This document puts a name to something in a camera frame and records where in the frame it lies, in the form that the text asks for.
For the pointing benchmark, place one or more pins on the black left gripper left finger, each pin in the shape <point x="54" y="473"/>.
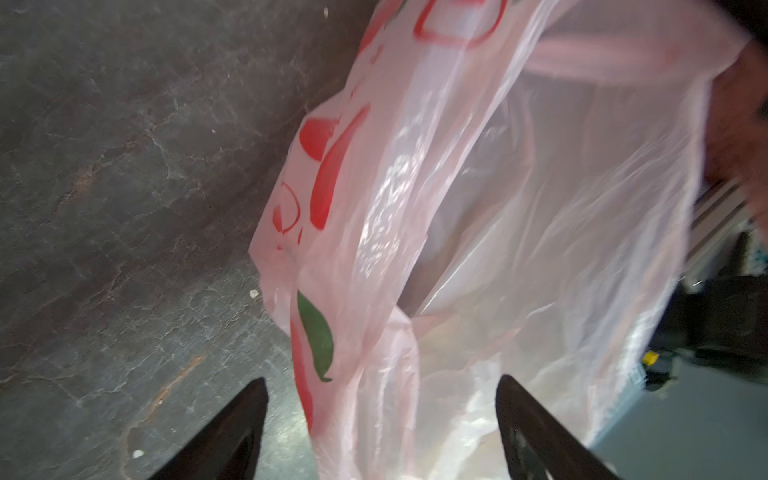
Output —
<point x="228" y="447"/>

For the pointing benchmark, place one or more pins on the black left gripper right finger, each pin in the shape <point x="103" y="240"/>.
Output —
<point x="535" y="444"/>

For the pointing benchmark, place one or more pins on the pink plastic bag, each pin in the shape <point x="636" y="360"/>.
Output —
<point x="501" y="187"/>

